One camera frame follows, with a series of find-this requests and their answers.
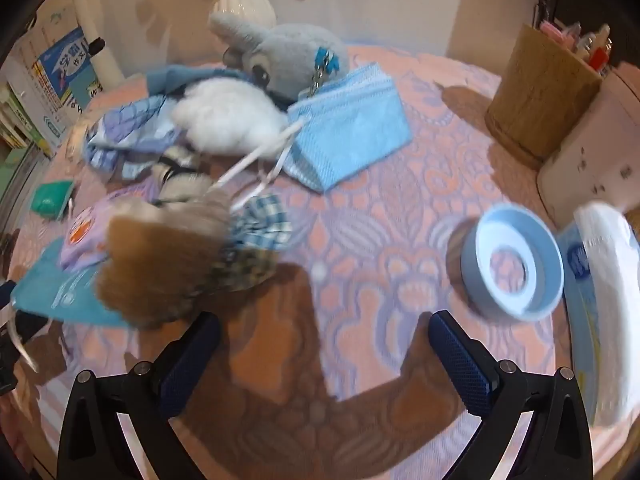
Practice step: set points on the plaid bow tie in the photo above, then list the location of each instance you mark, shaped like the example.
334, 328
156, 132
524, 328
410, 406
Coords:
260, 231

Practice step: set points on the grey plush elephant toy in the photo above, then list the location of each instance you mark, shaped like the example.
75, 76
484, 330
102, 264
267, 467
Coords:
286, 60

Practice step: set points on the blue white box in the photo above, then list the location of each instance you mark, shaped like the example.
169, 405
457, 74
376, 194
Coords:
70, 81

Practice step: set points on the light blue tape roll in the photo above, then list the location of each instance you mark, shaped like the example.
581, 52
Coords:
511, 266

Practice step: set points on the white tissue pack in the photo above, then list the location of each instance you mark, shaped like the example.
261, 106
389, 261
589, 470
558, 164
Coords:
601, 290

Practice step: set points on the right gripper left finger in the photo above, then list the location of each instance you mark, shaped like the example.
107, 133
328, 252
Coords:
92, 442

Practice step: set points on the pink round container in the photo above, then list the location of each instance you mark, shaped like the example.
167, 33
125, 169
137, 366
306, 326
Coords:
599, 159

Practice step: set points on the white ribbed vase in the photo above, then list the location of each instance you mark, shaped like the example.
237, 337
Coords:
259, 12

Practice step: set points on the light blue face mask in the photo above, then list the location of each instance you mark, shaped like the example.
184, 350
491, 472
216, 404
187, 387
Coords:
349, 124

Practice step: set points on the pink patterned tablecloth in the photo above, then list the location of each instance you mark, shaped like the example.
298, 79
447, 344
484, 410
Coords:
325, 371

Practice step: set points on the wooden pen holder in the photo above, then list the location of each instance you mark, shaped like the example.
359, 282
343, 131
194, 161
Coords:
543, 93

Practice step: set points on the purple fox wipes pack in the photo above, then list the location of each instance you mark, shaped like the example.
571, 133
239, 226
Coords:
84, 241

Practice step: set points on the teal mask package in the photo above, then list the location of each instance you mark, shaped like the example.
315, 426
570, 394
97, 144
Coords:
60, 295

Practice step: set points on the blue patterned cloth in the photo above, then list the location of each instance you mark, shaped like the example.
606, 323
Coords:
128, 140

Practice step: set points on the white fluffy plush toy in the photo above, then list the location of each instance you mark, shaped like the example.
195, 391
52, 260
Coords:
229, 117

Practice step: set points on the brown fluffy plush toy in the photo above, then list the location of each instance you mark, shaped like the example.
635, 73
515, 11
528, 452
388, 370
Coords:
158, 256

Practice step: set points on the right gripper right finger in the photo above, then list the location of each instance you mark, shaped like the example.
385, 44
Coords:
557, 443

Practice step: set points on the small green pouch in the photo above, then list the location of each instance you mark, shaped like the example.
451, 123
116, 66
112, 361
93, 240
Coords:
50, 200

